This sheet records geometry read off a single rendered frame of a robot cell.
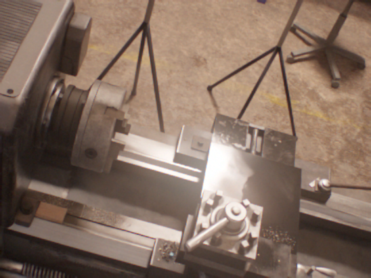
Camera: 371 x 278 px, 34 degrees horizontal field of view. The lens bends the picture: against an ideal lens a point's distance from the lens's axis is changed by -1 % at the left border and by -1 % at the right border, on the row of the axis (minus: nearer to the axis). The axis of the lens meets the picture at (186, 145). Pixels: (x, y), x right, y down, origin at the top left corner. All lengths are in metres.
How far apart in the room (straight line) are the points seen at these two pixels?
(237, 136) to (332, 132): 1.57
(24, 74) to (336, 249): 1.25
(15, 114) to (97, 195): 0.67
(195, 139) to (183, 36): 1.81
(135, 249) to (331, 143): 1.99
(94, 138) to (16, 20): 0.37
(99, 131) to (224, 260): 0.47
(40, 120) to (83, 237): 0.38
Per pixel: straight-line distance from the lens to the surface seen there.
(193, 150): 2.08
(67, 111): 1.71
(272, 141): 2.22
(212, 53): 3.81
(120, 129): 1.73
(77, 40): 1.75
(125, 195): 2.10
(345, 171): 3.53
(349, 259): 2.25
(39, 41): 1.63
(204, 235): 1.51
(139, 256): 1.86
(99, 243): 1.85
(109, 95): 1.70
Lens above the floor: 2.44
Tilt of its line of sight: 49 degrees down
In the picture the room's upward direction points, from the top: 21 degrees clockwise
